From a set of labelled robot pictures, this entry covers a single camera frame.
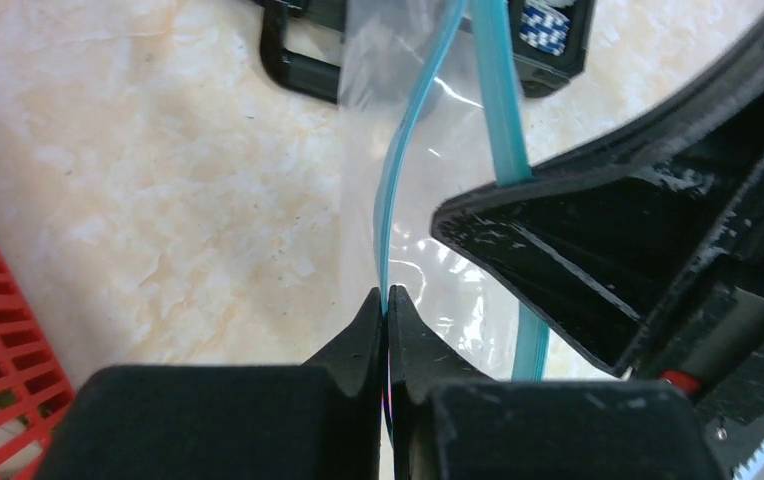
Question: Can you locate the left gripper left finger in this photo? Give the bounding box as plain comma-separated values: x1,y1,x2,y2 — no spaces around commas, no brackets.
36,289,384,479

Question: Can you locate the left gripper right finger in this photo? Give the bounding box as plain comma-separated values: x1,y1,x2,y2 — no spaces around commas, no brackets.
387,286,723,479

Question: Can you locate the clear zip top bag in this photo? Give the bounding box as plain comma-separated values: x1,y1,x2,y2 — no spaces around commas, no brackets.
338,1,549,381

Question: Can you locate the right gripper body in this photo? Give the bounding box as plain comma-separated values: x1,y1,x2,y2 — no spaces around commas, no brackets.
620,15,764,424

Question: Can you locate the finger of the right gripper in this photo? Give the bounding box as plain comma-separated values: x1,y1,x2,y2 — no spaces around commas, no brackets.
430,158,721,378

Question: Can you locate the black poker chip case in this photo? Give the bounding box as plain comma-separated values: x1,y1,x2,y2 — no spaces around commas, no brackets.
257,0,596,104

